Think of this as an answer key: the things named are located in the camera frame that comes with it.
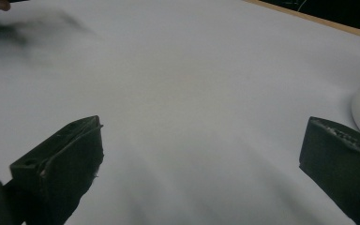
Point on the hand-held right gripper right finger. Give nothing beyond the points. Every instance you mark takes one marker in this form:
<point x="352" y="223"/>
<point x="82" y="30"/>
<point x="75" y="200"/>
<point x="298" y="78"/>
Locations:
<point x="340" y="165"/>

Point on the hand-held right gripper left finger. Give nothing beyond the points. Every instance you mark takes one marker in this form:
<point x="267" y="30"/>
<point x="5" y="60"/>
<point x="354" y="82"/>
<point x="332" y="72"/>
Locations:
<point x="62" y="168"/>

